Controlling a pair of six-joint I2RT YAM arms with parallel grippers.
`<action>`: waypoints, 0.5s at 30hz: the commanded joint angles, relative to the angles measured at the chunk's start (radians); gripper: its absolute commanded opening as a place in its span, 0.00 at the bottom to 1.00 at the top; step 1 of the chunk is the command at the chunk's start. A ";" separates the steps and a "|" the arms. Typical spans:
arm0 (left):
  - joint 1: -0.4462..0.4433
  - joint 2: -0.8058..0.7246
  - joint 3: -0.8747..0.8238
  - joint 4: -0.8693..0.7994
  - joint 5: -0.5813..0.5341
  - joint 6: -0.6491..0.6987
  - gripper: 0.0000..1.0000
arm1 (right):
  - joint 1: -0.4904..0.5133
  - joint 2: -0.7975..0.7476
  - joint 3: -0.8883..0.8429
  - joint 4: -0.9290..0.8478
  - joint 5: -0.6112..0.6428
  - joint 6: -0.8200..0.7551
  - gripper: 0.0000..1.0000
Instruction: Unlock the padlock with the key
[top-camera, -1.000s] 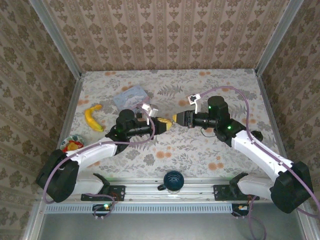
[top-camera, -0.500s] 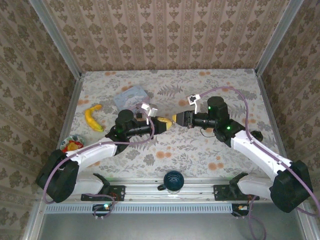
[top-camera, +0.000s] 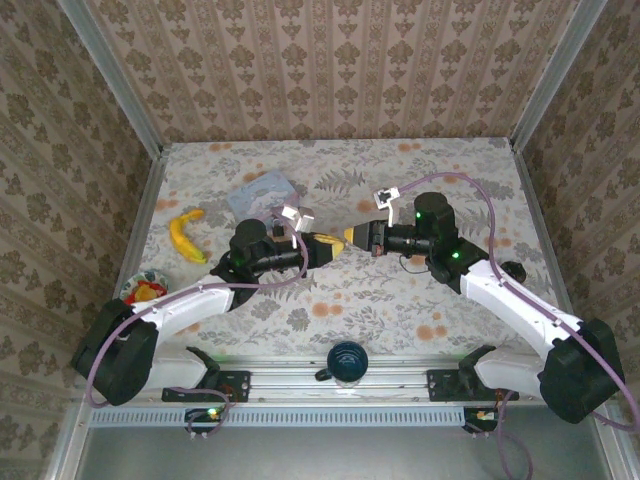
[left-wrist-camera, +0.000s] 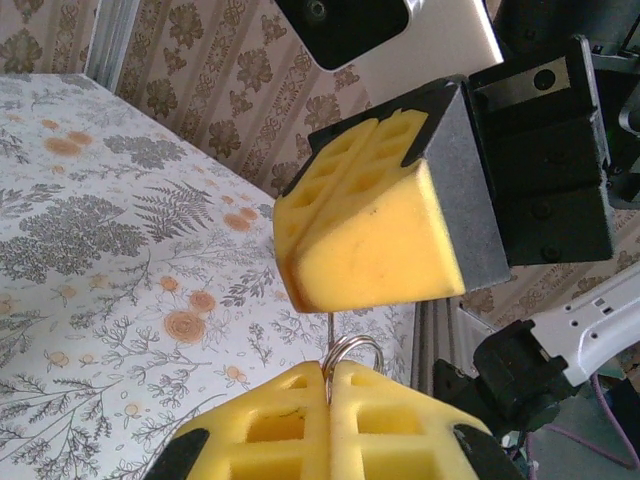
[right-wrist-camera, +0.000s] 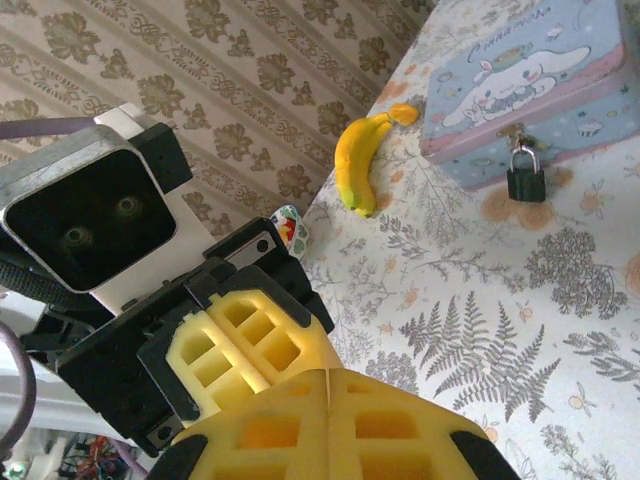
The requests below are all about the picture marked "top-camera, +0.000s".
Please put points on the blue cartoon tin box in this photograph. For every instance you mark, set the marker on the blue cartoon tin box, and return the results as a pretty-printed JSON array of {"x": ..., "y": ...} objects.
[{"x": 260, "y": 192}]

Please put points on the red yellow snack packet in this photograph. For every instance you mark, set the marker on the red yellow snack packet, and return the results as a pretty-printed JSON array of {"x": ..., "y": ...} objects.
[{"x": 145, "y": 292}]

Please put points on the patterned small bowl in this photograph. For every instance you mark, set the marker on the patterned small bowl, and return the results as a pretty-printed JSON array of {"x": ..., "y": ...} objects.
[{"x": 131, "y": 285}]

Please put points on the black round object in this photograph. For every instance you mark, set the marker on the black round object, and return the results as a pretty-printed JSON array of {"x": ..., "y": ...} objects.
[{"x": 516, "y": 272}]

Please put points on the yellow banana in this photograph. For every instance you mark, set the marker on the yellow banana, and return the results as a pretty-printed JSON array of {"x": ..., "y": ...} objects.
[{"x": 181, "y": 240}]

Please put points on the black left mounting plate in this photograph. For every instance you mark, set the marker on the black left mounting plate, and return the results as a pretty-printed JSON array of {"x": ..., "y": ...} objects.
[{"x": 235, "y": 385}]

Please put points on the dark blue mug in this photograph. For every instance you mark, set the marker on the dark blue mug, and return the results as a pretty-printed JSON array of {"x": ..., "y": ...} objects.
[{"x": 347, "y": 360}]

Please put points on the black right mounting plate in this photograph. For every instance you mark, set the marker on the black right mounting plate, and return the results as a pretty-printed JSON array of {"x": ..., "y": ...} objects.
[{"x": 442, "y": 385}]

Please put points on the grey metal sheet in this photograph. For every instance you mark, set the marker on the grey metal sheet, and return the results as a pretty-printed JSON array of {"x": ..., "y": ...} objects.
[{"x": 325, "y": 455}]

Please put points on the black controller board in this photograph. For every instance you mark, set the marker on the black controller board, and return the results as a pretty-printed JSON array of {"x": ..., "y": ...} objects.
[
  {"x": 205, "y": 415},
  {"x": 480, "y": 416}
]

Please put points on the black mounting plate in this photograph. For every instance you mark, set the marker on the black mounting plate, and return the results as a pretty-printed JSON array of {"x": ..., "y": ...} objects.
[
  {"x": 235, "y": 385},
  {"x": 442, "y": 385}
]

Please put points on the aluminium side rail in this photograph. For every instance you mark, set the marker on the aluminium side rail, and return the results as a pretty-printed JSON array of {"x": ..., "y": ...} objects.
[
  {"x": 537, "y": 210},
  {"x": 145, "y": 220}
]

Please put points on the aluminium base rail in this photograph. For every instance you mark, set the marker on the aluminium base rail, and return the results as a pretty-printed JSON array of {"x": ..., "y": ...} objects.
[{"x": 280, "y": 380}]

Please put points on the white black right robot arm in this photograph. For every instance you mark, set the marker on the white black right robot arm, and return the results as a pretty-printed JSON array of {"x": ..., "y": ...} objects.
[{"x": 510, "y": 300}]

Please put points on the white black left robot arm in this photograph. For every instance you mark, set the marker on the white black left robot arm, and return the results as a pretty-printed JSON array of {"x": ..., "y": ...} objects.
[{"x": 190, "y": 305}]

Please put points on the aluminium frame post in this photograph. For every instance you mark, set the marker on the aluminium frame post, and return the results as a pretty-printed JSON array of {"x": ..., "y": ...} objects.
[
  {"x": 560, "y": 70},
  {"x": 107, "y": 70}
]

